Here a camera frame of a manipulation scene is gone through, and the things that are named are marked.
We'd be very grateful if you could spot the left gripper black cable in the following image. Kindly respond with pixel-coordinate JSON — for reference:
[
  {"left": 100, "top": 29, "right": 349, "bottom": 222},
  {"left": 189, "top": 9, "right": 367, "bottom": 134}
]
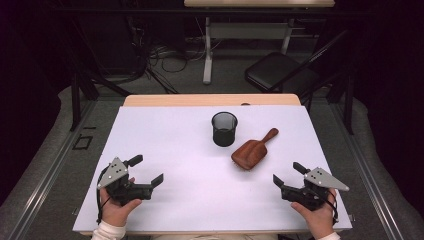
[{"left": 95, "top": 165, "right": 112, "bottom": 225}]

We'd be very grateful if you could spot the black metal stand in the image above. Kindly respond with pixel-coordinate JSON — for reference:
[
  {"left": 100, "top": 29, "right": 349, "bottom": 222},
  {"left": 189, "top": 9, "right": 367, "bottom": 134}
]
[
  {"left": 325, "top": 64, "right": 356, "bottom": 136},
  {"left": 68, "top": 16, "right": 134, "bottom": 133}
]

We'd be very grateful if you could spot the bundle of floor cables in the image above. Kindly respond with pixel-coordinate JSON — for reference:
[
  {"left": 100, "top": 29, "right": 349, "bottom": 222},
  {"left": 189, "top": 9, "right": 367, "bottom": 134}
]
[{"left": 125, "top": 16, "right": 209, "bottom": 95}]

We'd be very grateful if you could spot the metal floor rail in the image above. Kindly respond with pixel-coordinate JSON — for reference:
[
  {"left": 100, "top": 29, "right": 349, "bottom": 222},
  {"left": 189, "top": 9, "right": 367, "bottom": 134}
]
[
  {"left": 328, "top": 99, "right": 405, "bottom": 240},
  {"left": 5, "top": 99, "right": 98, "bottom": 240}
]

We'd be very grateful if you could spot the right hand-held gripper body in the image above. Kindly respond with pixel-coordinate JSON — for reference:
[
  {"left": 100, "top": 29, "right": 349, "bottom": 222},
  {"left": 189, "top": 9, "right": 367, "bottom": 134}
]
[{"left": 281, "top": 167, "right": 351, "bottom": 212}]

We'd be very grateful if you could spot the brown wooden brush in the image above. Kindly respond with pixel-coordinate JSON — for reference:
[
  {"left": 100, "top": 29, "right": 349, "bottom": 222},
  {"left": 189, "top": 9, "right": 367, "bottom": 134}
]
[{"left": 230, "top": 127, "right": 280, "bottom": 171}]

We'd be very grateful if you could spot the person's left hand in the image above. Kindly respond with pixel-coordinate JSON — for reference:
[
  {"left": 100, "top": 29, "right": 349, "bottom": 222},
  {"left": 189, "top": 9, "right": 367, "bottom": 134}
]
[{"left": 99, "top": 187, "right": 143, "bottom": 228}]

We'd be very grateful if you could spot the white-legged desk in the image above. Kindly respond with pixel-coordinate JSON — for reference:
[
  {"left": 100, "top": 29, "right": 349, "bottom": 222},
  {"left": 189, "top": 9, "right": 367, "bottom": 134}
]
[{"left": 183, "top": 0, "right": 336, "bottom": 86}]

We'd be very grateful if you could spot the person's right hand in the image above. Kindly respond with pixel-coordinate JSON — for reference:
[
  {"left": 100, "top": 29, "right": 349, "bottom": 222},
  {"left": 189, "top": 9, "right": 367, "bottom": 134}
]
[{"left": 290, "top": 188, "right": 337, "bottom": 240}]

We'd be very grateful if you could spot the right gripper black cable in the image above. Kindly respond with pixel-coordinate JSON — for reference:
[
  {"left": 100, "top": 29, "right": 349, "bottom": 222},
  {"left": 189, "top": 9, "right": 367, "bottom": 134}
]
[{"left": 327, "top": 189, "right": 340, "bottom": 225}]

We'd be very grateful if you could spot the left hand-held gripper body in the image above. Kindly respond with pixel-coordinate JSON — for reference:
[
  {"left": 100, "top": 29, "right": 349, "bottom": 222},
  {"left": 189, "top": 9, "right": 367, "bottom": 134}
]
[{"left": 97, "top": 156, "right": 155, "bottom": 206}]

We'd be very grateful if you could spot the black folding chair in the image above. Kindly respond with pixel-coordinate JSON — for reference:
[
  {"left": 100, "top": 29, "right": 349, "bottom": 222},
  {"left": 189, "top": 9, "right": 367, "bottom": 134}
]
[{"left": 244, "top": 29, "right": 352, "bottom": 101}]

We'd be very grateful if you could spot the wooden table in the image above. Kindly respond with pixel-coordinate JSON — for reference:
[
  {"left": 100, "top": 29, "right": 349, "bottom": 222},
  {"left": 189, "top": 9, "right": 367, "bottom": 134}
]
[{"left": 79, "top": 93, "right": 344, "bottom": 236}]

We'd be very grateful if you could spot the white board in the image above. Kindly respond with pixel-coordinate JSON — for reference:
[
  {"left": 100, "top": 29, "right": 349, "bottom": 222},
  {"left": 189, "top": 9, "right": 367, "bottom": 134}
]
[{"left": 72, "top": 104, "right": 353, "bottom": 234}]

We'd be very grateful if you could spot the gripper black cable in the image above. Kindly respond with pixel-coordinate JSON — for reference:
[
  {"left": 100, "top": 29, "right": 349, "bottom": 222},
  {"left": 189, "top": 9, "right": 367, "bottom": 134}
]
[
  {"left": 327, "top": 189, "right": 340, "bottom": 225},
  {"left": 95, "top": 165, "right": 112, "bottom": 225}
]

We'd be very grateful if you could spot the black mesh cup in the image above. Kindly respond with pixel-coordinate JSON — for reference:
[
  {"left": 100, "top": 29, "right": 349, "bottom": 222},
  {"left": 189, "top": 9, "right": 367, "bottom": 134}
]
[{"left": 211, "top": 111, "right": 239, "bottom": 148}]

